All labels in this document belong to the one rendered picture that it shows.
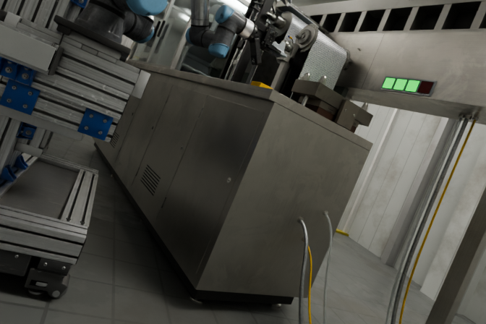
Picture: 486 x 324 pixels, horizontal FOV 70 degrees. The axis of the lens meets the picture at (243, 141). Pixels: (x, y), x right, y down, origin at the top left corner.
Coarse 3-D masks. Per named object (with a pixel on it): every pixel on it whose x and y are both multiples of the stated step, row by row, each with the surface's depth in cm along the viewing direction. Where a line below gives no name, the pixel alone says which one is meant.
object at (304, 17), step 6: (276, 6) 193; (282, 6) 188; (288, 6) 189; (294, 6) 189; (294, 12) 194; (300, 12) 192; (300, 18) 198; (306, 18) 195; (318, 24) 201; (324, 30) 204
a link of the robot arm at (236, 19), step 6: (222, 6) 136; (216, 12) 138; (222, 12) 134; (228, 12) 134; (234, 12) 136; (216, 18) 137; (222, 18) 135; (228, 18) 135; (234, 18) 136; (240, 18) 138; (246, 18) 141; (222, 24) 136; (228, 24) 136; (234, 24) 137; (240, 24) 138; (234, 30) 138; (240, 30) 140
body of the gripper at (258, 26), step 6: (258, 24) 145; (258, 30) 146; (264, 30) 147; (270, 30) 146; (252, 36) 143; (258, 36) 146; (264, 36) 146; (270, 36) 148; (276, 36) 149; (264, 42) 147; (270, 42) 149; (264, 48) 151
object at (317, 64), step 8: (312, 48) 164; (312, 56) 166; (320, 56) 168; (304, 64) 164; (312, 64) 167; (320, 64) 169; (328, 64) 172; (336, 64) 175; (304, 72) 165; (312, 72) 168; (320, 72) 170; (328, 72) 173; (336, 72) 176; (312, 80) 169; (328, 80) 174; (336, 80) 177
